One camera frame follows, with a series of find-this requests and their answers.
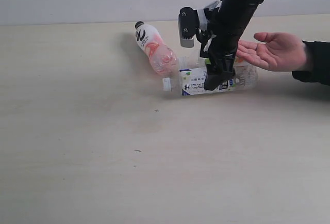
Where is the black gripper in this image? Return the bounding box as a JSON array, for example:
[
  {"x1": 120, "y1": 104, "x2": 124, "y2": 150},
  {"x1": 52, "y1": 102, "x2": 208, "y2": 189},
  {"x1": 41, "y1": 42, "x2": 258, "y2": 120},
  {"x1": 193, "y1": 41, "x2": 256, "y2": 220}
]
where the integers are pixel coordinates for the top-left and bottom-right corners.
[{"x1": 198, "y1": 28, "x2": 239, "y2": 91}]

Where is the white label jasmine oolong bottle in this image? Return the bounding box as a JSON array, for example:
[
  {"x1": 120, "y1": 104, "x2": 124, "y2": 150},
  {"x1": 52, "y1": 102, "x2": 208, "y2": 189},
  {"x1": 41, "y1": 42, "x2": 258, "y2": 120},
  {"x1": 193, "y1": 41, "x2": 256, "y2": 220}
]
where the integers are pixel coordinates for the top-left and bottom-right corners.
[{"x1": 162, "y1": 64, "x2": 258, "y2": 96}]

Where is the tea bottle green apple label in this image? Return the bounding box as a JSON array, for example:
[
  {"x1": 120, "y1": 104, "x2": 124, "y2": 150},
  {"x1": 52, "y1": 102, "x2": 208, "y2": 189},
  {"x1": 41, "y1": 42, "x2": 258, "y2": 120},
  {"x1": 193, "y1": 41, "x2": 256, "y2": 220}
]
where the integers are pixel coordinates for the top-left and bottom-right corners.
[{"x1": 178, "y1": 50, "x2": 249, "y2": 70}]

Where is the pink white bottle black cap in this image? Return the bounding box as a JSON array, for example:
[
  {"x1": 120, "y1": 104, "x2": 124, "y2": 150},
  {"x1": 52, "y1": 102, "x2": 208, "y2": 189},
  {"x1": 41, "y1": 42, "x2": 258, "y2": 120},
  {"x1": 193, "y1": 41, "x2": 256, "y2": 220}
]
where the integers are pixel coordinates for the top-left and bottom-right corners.
[{"x1": 135, "y1": 21, "x2": 178, "y2": 76}]

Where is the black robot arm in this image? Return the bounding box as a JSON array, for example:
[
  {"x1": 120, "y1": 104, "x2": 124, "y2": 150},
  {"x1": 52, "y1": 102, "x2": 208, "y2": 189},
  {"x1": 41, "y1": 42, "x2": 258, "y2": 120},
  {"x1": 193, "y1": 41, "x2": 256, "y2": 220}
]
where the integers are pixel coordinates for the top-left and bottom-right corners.
[{"x1": 199, "y1": 0, "x2": 264, "y2": 91}]

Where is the black sleeved forearm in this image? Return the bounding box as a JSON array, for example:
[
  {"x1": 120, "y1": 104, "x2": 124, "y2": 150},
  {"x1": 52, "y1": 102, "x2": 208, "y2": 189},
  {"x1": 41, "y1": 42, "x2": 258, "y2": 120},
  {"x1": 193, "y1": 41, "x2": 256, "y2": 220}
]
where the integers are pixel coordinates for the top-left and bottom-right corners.
[{"x1": 292, "y1": 41, "x2": 329, "y2": 86}]

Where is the open human hand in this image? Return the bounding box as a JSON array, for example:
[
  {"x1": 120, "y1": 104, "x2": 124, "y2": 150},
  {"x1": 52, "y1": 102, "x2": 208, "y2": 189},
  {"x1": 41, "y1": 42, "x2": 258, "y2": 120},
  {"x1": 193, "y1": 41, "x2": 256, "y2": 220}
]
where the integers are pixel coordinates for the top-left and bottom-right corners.
[{"x1": 237, "y1": 33, "x2": 313, "y2": 72}]

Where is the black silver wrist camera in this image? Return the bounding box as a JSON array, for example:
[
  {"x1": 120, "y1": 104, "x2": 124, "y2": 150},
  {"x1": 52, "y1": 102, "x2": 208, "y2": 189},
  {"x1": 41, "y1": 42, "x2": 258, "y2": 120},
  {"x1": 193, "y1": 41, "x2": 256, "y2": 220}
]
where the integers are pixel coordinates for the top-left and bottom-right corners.
[{"x1": 178, "y1": 7, "x2": 210, "y2": 50}]

